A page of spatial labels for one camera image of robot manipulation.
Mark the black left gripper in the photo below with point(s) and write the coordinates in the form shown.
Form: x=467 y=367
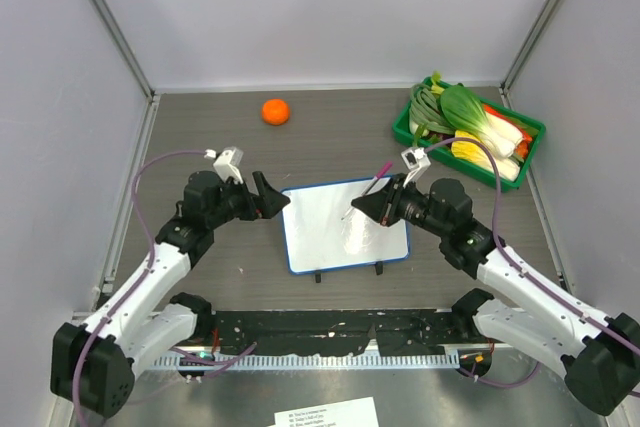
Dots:
x=270 y=200

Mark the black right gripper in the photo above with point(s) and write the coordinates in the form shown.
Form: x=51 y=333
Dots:
x=384 y=205

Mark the white magenta marker pen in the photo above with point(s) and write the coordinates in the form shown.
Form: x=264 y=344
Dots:
x=371 y=184

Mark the blue framed whiteboard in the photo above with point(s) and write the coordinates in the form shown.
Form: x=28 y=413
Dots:
x=321 y=234

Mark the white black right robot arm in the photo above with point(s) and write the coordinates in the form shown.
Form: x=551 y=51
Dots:
x=595 y=354

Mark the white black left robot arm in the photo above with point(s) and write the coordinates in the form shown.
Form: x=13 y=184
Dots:
x=95 y=364

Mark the orange tangerine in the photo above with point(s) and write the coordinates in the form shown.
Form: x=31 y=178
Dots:
x=275 y=112

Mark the green long beans bundle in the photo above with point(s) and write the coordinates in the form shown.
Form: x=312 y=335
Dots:
x=425 y=118

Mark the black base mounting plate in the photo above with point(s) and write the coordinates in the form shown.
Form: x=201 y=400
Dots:
x=339 y=333

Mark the green bok choy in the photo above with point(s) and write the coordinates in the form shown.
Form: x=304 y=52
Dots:
x=464 y=111

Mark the yellow white napa cabbage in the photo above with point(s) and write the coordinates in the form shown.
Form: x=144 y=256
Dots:
x=468 y=151

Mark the red orange pepper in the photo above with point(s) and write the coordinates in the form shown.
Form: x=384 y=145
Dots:
x=513 y=130

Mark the white printed paper sheet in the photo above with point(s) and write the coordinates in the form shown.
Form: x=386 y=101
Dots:
x=351 y=413

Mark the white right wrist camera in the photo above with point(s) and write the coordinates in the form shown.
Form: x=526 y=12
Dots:
x=417 y=162

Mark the slotted cable duct rail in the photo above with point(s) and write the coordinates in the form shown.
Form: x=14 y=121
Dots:
x=370 y=360

